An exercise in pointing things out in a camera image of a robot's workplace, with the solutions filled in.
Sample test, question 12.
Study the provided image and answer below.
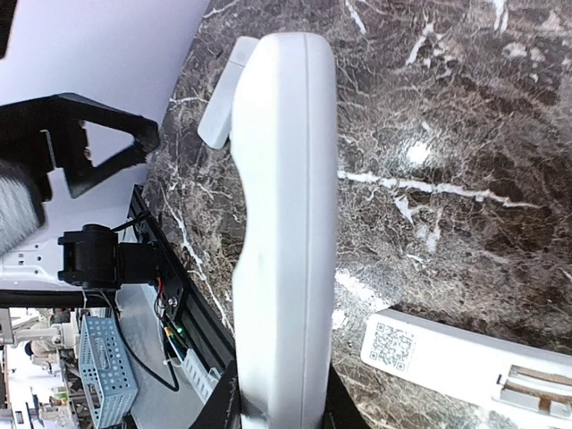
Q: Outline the white remote with buttons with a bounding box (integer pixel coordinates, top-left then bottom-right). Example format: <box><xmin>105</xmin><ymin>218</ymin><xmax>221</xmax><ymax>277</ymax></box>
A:
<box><xmin>231</xmin><ymin>32</ymin><xmax>337</xmax><ymax>428</ymax></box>

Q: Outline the white remote back side up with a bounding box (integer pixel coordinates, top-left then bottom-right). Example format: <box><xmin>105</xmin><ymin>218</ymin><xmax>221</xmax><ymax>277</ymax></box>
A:
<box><xmin>198</xmin><ymin>36</ymin><xmax>259</xmax><ymax>150</ymax></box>

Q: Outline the blue perforated basket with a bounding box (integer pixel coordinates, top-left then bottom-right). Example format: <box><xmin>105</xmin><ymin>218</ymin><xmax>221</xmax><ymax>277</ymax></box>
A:
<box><xmin>79</xmin><ymin>316</ymin><xmax>139</xmax><ymax>428</ymax></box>

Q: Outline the slim white remote with QR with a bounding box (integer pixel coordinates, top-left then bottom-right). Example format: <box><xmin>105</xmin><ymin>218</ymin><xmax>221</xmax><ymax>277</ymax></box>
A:
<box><xmin>360</xmin><ymin>309</ymin><xmax>571</xmax><ymax>428</ymax></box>

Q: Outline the white slotted cable duct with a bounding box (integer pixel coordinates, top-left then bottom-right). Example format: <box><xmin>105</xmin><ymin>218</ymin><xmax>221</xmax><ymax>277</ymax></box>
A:
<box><xmin>181</xmin><ymin>349</ymin><xmax>221</xmax><ymax>404</ymax></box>

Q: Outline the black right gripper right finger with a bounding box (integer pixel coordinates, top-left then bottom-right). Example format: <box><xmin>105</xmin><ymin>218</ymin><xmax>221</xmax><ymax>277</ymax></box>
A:
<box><xmin>323</xmin><ymin>366</ymin><xmax>369</xmax><ymax>429</ymax></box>

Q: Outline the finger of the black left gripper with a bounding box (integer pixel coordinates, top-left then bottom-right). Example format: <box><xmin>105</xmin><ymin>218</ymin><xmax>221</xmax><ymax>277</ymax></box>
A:
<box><xmin>1</xmin><ymin>93</ymin><xmax>160</xmax><ymax>199</ymax></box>

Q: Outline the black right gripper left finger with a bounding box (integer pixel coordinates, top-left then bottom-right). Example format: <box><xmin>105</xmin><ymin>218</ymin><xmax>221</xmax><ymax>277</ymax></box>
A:
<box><xmin>189</xmin><ymin>360</ymin><xmax>241</xmax><ymax>429</ymax></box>

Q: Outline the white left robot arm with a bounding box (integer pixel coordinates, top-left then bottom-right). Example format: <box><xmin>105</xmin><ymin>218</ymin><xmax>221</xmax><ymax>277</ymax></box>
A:
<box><xmin>1</xmin><ymin>93</ymin><xmax>160</xmax><ymax>290</ymax></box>

